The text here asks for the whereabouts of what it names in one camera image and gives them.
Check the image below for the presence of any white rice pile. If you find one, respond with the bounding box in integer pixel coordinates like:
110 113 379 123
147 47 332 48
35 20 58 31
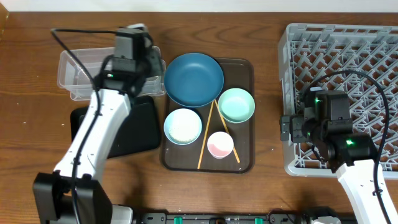
169 119 198 144

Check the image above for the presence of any pink white cup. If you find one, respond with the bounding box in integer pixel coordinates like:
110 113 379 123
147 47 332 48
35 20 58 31
207 131 234 159

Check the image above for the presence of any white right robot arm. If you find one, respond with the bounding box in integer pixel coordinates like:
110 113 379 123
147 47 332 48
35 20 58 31
280 115 397 223

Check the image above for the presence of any grey dishwasher rack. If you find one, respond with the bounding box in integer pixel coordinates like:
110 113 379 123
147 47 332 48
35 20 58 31
278 23 397 180

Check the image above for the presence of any mint green bowl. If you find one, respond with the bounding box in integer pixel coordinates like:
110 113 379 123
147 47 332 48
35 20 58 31
218 88 256 124

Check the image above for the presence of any light blue bowl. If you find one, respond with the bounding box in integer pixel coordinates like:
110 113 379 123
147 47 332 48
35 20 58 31
164 108 202 146

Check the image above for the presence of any black waste tray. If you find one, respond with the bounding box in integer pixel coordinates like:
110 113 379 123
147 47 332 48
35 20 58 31
70 95 162 159

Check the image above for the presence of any right wooden chopstick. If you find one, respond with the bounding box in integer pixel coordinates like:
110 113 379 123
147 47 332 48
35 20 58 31
213 100 241 164

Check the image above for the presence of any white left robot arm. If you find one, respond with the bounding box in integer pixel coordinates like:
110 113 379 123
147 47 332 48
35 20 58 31
33 47 164 223

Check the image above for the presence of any wooden chopstick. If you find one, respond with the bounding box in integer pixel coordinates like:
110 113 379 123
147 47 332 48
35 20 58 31
213 100 241 164
197 100 214 169

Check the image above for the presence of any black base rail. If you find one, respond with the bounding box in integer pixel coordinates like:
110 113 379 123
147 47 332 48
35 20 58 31
132 212 299 224

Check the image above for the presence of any dark blue plate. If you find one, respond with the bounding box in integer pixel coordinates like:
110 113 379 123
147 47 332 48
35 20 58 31
164 53 224 108

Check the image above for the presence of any left wooden chopstick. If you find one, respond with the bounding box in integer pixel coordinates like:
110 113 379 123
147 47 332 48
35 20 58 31
197 100 214 169

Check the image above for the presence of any clear plastic waste bin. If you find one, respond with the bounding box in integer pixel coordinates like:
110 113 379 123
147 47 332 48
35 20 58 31
57 47 165 101

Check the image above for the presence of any brown serving tray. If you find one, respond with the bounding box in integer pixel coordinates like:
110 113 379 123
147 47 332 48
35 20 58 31
160 58 255 174

